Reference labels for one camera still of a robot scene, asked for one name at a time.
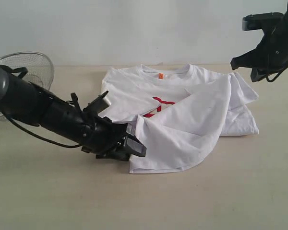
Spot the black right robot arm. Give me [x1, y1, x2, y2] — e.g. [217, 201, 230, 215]
[230, 3, 288, 82]

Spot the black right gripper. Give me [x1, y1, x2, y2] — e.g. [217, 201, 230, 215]
[230, 23, 288, 82]

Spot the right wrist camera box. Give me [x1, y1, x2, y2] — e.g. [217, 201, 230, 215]
[242, 12, 284, 31]

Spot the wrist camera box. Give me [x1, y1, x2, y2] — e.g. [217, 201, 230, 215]
[83, 91, 111, 114]
[242, 12, 284, 31]

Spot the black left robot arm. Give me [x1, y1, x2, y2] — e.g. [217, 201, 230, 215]
[0, 65, 146, 161]

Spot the metal wire mesh basket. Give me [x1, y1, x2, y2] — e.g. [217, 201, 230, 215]
[0, 51, 54, 126]

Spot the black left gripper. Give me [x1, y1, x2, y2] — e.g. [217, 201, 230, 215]
[81, 119, 146, 161]

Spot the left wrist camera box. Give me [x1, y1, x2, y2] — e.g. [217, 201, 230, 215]
[83, 91, 111, 114]

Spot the white t-shirt with red print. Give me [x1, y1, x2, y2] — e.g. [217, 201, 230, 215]
[100, 64, 259, 174]

